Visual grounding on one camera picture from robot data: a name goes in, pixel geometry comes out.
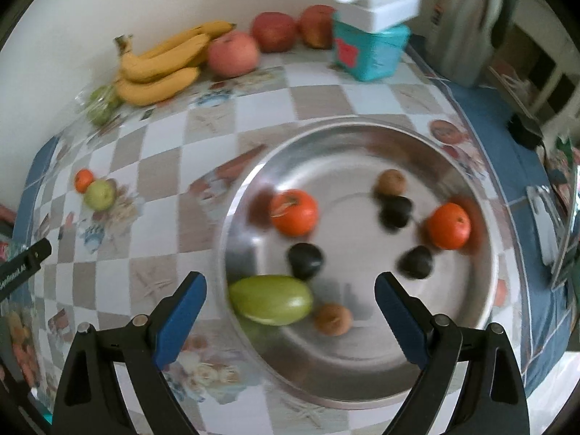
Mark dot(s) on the clear plastic clamshell container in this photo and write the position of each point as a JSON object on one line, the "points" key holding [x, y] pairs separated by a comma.
{"points": [[97, 104]]}

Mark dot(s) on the white power adapter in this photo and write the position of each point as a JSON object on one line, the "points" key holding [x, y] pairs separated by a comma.
{"points": [[380, 2]]}

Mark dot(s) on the white shelf unit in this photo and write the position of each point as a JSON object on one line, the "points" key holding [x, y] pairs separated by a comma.
{"points": [[548, 68]]}

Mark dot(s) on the red apple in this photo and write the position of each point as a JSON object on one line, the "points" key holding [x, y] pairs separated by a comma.
{"points": [[233, 53], [273, 31], [317, 26]]}

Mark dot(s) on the small black object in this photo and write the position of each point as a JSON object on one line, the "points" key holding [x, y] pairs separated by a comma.
{"points": [[525, 130]]}

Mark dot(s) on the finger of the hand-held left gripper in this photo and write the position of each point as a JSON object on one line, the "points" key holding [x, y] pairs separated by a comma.
{"points": [[25, 263]]}

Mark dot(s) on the checkered printed tablecloth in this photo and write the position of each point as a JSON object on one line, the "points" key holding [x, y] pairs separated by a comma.
{"points": [[172, 154]]}

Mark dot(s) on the metal kitchen utensil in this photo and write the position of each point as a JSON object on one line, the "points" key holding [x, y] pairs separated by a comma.
{"points": [[543, 224]]}

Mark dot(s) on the yellow banana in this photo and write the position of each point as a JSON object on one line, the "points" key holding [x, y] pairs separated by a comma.
{"points": [[165, 60], [195, 34], [158, 87]]}

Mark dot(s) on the steel kettle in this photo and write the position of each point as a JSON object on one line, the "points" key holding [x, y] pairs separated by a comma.
{"points": [[469, 22]]}

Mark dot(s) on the small brown round fruit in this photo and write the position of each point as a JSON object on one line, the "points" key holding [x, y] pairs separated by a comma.
{"points": [[392, 182], [333, 319]]}

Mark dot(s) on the dark plum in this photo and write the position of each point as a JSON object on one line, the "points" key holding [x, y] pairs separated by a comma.
{"points": [[395, 211], [417, 263], [306, 260]]}

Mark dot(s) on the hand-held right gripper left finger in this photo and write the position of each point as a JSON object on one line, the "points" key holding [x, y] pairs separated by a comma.
{"points": [[181, 317]]}

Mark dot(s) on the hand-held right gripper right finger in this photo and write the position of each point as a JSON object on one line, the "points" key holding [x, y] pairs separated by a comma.
{"points": [[401, 321]]}

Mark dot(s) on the teal box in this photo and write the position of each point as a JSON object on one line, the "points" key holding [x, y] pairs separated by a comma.
{"points": [[369, 52]]}

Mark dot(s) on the green mango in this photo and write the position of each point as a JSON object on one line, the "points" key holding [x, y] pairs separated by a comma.
{"points": [[271, 300], [99, 195]]}

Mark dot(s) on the orange tangerine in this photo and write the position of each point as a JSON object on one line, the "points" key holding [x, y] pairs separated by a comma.
{"points": [[294, 212], [448, 225], [83, 180]]}

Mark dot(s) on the small green fruit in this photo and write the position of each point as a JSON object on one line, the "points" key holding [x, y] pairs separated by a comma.
{"points": [[99, 114], [103, 94]]}

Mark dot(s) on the silver metal plate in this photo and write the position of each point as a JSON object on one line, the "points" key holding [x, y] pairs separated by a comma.
{"points": [[353, 240]]}

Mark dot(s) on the colourful printed packet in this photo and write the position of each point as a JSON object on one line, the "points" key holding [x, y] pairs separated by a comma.
{"points": [[565, 158]]}

